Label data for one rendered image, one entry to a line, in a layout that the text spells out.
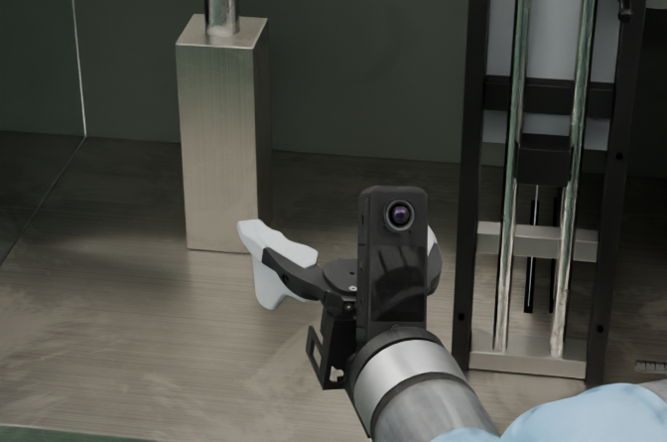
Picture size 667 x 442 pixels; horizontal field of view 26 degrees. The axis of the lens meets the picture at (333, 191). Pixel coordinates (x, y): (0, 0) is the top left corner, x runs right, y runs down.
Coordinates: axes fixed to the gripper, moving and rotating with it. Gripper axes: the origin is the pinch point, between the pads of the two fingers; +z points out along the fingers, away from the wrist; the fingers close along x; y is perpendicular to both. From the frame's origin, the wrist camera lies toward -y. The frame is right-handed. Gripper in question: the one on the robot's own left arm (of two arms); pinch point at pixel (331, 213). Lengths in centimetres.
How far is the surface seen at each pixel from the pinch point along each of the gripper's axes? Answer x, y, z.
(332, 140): 24, 28, 71
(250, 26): 6, 6, 54
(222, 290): 3, 33, 42
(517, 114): 24.0, 0.2, 19.1
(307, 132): 20, 28, 72
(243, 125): 5, 16, 49
